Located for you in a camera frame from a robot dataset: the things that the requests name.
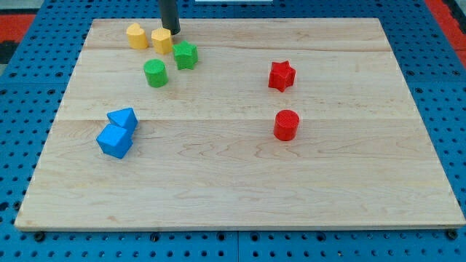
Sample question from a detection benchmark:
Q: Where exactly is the yellow heart block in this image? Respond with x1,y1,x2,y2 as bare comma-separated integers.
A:
126,23,149,49

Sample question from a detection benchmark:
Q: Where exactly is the wooden board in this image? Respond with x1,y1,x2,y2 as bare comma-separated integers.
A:
15,18,465,231

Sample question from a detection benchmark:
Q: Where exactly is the green star block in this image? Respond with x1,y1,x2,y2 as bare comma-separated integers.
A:
173,41,198,70

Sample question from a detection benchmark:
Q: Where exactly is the red star block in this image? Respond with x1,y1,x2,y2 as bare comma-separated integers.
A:
268,60,296,92

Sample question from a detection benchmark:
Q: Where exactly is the blue cube block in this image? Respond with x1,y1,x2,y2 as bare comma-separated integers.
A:
96,124,133,159

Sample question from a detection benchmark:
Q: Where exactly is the yellow hexagon block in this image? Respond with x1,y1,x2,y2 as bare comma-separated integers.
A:
151,28,173,55

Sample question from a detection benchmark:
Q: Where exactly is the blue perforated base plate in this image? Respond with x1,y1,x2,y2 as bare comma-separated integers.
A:
1,0,465,261

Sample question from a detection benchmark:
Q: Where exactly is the red cylinder block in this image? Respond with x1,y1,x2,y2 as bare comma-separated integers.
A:
273,109,300,141

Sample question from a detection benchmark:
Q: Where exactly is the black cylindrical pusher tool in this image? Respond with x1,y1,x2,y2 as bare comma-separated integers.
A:
158,0,181,35

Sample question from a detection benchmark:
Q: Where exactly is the blue triangle block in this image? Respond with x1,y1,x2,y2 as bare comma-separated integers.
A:
106,108,138,132

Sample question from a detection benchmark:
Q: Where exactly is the green cylinder block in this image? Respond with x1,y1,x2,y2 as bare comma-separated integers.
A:
143,59,168,88

